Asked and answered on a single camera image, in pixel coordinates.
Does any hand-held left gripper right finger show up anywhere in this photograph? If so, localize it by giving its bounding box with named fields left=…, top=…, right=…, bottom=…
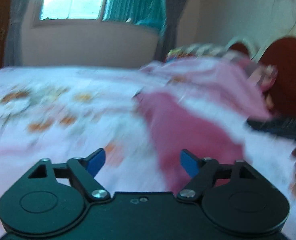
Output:
left=176, top=149, right=260, bottom=202

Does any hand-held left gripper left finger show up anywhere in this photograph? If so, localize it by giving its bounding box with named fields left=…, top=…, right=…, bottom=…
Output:
left=28, top=148, right=111, bottom=201

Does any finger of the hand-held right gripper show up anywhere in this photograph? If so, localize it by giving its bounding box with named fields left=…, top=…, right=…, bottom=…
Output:
left=246, top=119, right=274, bottom=133

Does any dark pink small garment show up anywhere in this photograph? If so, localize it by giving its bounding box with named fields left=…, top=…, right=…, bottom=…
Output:
left=132, top=90, right=247, bottom=195

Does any pink printed pillow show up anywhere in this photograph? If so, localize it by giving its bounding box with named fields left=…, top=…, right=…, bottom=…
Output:
left=247, top=64, right=279, bottom=99

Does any brown wooden headboard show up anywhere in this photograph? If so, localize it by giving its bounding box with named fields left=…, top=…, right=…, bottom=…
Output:
left=230, top=36, right=296, bottom=120

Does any white floral bed sheet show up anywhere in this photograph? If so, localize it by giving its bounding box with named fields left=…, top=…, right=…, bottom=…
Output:
left=0, top=66, right=296, bottom=240

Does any light pink blanket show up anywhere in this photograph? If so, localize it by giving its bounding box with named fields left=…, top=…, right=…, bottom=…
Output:
left=140, top=55, right=272, bottom=120

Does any colourful patterned pillow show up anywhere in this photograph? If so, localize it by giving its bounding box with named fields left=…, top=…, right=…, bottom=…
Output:
left=165, top=43, right=240, bottom=63

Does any grey curtain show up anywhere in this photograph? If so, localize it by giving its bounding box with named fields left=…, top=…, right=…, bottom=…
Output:
left=5, top=0, right=39, bottom=67
left=155, top=0, right=196, bottom=61

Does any teal curtain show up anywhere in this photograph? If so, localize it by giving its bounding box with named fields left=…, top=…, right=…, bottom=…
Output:
left=102, top=0, right=167, bottom=32

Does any bright window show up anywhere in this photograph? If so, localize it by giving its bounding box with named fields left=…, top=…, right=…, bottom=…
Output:
left=39, top=0, right=114, bottom=21

